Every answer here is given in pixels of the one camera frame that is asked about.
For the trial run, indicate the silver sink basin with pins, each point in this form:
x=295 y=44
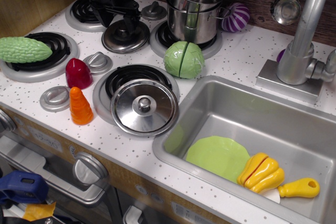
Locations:
x=301 y=139

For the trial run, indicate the purple toy piece behind faucet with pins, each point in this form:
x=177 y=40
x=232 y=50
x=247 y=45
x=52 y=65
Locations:
x=280 y=55

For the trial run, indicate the back left stove burner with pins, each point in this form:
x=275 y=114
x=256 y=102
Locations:
x=80 y=16

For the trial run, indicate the silver oven dial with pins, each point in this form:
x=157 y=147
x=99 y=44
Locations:
x=88 y=170

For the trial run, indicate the green toy bitter gourd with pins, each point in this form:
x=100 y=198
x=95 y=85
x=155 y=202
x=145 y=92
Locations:
x=23 y=50

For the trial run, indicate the yellow handled toy knife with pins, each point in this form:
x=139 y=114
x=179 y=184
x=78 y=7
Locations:
x=303 y=188

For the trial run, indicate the silver stove knob back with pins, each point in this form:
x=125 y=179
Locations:
x=153 y=12

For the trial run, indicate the front left stove burner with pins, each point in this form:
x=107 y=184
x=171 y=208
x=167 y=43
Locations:
x=63 y=49

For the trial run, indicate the silver oven door handle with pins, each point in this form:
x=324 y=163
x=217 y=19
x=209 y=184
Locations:
x=27 y=160

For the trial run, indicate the blue plastic clamp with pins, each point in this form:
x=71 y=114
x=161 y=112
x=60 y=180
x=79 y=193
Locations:
x=23 y=187

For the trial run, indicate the silver stove knob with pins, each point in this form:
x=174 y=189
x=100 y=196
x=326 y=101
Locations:
x=153 y=12
x=55 y=99
x=98 y=63

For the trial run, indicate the silver toy faucet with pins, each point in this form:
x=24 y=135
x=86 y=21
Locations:
x=298 y=74

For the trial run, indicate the stacked stainless steel pots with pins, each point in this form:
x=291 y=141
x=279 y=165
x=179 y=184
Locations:
x=194 y=21

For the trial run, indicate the orange toy carrot piece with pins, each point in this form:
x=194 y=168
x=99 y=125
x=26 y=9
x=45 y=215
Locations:
x=80 y=110

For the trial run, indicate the front right stove burner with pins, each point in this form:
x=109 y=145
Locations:
x=113 y=80

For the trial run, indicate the purple striped toy onion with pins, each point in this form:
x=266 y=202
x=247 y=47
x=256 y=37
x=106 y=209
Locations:
x=235 y=17

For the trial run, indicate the green toy cabbage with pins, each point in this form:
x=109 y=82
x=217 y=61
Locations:
x=184 y=60

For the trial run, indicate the silver stove knob front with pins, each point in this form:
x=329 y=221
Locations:
x=55 y=99

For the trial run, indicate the red toy pepper piece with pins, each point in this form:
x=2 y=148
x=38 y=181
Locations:
x=78 y=74

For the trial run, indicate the dark steel pot lid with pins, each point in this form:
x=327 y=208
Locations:
x=117 y=39

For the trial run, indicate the green plastic plate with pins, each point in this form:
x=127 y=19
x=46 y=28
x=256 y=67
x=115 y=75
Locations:
x=219 y=155

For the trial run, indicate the shiny steel pot lid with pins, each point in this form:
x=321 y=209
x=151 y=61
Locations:
x=144 y=107

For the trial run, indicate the yellow tape piece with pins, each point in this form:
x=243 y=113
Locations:
x=39 y=211

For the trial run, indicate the silver stove knob middle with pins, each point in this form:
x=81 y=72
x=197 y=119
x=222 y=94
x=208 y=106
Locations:
x=98 y=63

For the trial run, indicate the hanging steel measuring spoon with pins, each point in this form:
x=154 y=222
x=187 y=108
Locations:
x=285 y=12

